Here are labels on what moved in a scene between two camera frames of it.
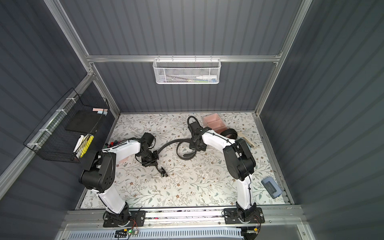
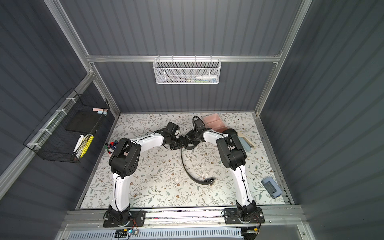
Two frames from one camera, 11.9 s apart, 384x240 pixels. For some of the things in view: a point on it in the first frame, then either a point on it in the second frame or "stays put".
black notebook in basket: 84,121 stays put
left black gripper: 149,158 → 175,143
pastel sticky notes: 101,111 stays put
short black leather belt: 183,149 → 208,181
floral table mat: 167,171 stays put
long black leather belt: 230,133 stays put
